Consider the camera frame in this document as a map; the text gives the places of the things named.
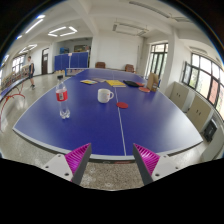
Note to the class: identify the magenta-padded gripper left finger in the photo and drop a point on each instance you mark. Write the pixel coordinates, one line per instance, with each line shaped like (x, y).
(77, 156)

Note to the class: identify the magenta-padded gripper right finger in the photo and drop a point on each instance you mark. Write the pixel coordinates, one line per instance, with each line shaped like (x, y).
(148, 158)

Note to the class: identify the clear red-labelled water bottle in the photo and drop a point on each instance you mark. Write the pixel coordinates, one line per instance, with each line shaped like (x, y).
(62, 96)

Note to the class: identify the flat round red coaster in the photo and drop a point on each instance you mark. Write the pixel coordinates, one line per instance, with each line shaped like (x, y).
(122, 105)

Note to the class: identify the white ceramic mug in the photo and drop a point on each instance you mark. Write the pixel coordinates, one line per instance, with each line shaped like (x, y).
(104, 95)

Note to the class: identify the black bin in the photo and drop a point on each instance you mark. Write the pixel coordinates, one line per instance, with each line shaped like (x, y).
(210, 130)

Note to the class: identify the beige double-door cabinet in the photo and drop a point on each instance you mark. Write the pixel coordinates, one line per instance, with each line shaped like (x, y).
(199, 113)
(181, 95)

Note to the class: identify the yellow and blue booklet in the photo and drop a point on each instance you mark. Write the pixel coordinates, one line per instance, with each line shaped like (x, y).
(88, 81)

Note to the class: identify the black paddle case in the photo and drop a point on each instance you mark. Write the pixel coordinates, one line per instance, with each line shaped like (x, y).
(130, 83)

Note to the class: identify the brown cardboard box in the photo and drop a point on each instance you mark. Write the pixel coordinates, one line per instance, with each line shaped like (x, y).
(153, 81)

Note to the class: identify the grey notebook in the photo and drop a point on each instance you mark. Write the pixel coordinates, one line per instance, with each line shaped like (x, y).
(99, 80)

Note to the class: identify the yellow book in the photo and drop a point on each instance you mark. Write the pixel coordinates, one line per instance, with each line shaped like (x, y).
(115, 83)

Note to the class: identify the low court barrier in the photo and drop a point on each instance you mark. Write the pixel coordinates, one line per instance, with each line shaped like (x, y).
(76, 71)

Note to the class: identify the brown armchair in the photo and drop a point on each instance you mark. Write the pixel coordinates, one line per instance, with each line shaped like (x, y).
(129, 68)
(100, 65)

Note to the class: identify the blue partition boards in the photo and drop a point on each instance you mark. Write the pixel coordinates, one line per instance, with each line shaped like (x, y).
(71, 61)

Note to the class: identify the blue red-legged ping-pong table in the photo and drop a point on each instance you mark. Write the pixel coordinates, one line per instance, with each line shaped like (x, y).
(10, 87)

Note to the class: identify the large black-framed window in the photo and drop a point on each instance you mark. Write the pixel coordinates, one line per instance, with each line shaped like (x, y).
(205, 78)

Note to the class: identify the person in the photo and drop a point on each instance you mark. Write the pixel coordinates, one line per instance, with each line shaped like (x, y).
(31, 70)

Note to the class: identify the tall black-framed window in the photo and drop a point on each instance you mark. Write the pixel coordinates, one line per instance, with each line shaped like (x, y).
(157, 60)

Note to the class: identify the dark wooden door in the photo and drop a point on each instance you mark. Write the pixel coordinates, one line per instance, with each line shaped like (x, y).
(45, 61)

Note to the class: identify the book shelf unit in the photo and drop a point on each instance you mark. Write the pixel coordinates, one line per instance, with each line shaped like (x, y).
(13, 77)

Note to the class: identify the ceiling lights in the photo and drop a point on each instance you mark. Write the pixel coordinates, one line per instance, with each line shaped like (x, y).
(62, 31)

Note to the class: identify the ceiling air conditioner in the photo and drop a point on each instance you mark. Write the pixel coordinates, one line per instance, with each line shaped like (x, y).
(130, 29)

